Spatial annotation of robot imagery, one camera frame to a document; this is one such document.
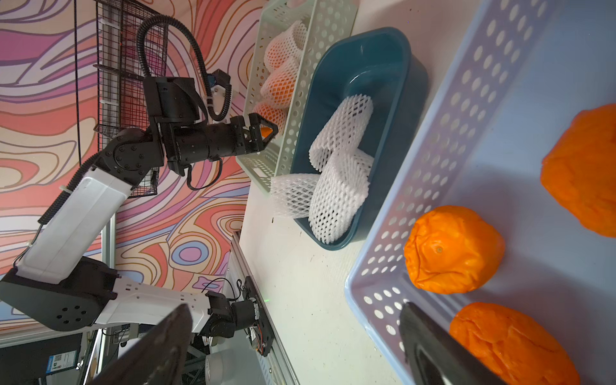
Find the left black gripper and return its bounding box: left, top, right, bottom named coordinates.
left=143, top=76, right=279, bottom=176

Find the dark teal plastic tub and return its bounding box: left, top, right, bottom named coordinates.
left=290, top=26, right=429, bottom=252

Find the light blue plastic basket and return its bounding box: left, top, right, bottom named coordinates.
left=345, top=1, right=615, bottom=384

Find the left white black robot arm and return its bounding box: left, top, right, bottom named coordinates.
left=1, top=76, right=278, bottom=338

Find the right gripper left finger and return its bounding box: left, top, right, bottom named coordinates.
left=91, top=304, right=193, bottom=385

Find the green plastic basket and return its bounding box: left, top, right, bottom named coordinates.
left=237, top=1, right=358, bottom=193

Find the black wire basket left wall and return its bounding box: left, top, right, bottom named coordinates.
left=71, top=0, right=169, bottom=198

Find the white foam net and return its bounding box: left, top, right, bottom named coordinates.
left=308, top=149, right=374, bottom=245
left=270, top=173, right=320, bottom=219
left=309, top=94, right=374, bottom=172

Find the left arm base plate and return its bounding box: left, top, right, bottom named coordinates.
left=242, top=276, right=275, bottom=357

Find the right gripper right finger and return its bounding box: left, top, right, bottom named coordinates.
left=399, top=303, right=504, bottom=384

